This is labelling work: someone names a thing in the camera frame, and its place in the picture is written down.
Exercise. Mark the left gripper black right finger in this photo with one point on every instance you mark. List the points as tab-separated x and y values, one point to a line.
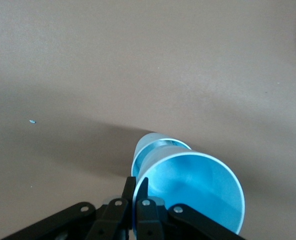
149	220

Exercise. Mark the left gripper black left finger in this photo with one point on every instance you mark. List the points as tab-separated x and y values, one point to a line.
112	220

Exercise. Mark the blue plastic cup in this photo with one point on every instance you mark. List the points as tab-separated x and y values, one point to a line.
147	141
187	180

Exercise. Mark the tiny pale speck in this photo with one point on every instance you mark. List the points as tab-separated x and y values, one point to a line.
32	121

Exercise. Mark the brown table cover mat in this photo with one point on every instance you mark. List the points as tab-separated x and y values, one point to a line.
137	62

